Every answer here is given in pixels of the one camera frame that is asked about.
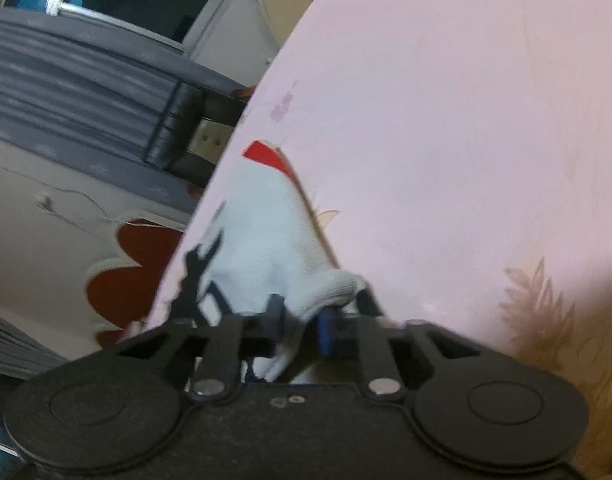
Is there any red and white headboard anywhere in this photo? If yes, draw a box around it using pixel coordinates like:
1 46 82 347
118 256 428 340
82 216 188 351

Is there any black leather office chair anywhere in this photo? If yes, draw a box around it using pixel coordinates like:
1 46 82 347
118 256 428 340
142 81 244 188

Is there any pink floral bed quilt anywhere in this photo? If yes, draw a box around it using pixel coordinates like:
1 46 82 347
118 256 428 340
145 0 612 480

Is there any white striped cat sweater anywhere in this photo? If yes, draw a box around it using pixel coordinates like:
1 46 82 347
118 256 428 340
170 138 372 384

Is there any grey blue curtain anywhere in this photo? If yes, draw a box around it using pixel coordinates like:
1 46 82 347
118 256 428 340
0 8 241 211

